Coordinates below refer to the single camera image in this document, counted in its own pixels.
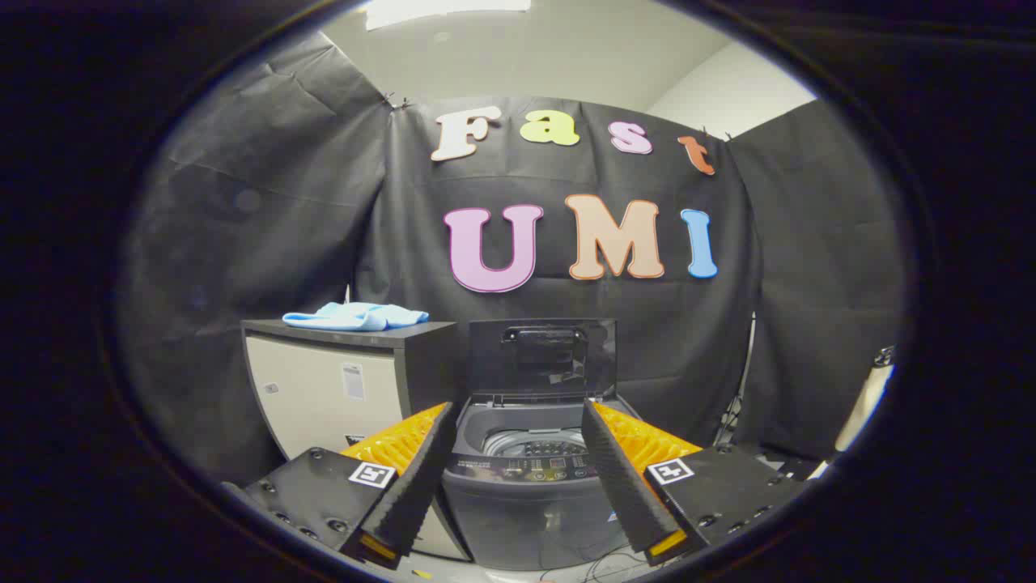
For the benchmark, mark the light blue cloth garment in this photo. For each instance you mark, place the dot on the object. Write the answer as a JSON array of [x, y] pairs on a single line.
[[356, 316]]

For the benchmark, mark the dark washing machine lid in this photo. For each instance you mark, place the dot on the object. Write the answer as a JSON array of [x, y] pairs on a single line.
[[486, 356]]

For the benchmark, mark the black backdrop cloth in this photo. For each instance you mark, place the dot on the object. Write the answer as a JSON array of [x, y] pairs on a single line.
[[664, 340]]

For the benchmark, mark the grey washing machine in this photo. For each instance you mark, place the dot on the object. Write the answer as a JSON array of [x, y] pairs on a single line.
[[518, 510]]

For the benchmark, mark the grey white cabinet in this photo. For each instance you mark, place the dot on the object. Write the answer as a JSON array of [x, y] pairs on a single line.
[[316, 389]]

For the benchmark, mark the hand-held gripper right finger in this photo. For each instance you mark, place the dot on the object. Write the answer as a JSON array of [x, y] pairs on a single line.
[[619, 478]]

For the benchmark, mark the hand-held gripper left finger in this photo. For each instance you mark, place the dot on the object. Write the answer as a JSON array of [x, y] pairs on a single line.
[[413, 478]]

